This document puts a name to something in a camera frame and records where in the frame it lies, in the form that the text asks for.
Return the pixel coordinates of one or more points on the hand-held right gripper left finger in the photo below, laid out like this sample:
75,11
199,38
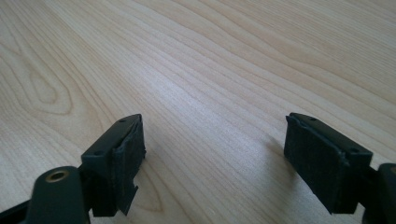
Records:
115,165

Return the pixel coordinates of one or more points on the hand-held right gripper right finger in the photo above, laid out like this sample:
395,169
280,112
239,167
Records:
320,161

